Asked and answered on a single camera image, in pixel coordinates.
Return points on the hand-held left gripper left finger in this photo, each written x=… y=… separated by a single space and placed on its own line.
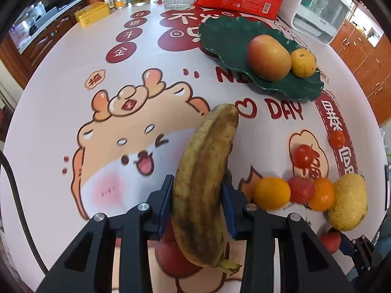
x=166 y=201

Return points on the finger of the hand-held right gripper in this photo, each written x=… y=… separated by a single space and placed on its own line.
x=347 y=245

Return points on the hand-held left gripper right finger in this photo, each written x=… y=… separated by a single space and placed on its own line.
x=229 y=216

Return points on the red lychee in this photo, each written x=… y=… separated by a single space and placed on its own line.
x=330 y=241
x=301 y=189

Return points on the yellow netted melon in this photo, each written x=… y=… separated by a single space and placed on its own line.
x=348 y=203

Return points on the spotted ripe banana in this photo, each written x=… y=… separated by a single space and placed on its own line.
x=201 y=174

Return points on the smooth orange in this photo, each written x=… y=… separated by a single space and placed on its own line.
x=272 y=193

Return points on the deep orange tangerine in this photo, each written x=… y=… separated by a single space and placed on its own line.
x=322 y=195

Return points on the cherry tomato with stem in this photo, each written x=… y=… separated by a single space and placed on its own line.
x=303 y=157

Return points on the small cherry tomato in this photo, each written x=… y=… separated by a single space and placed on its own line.
x=337 y=139

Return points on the dark green wavy plate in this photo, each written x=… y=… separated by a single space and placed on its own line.
x=226 y=42

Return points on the printed cartoon tablecloth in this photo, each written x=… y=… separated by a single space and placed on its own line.
x=61 y=97

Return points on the red yellow apple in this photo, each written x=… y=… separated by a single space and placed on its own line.
x=268 y=58

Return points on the large yellow spotted orange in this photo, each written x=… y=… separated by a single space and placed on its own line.
x=302 y=64

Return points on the carved wooden cabinet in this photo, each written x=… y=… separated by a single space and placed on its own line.
x=45 y=45

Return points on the yellow tin box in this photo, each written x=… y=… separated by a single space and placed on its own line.
x=91 y=14

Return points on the white countertop appliance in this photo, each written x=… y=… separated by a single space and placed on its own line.
x=314 y=21

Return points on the dark glass appliance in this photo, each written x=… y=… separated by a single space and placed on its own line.
x=45 y=3

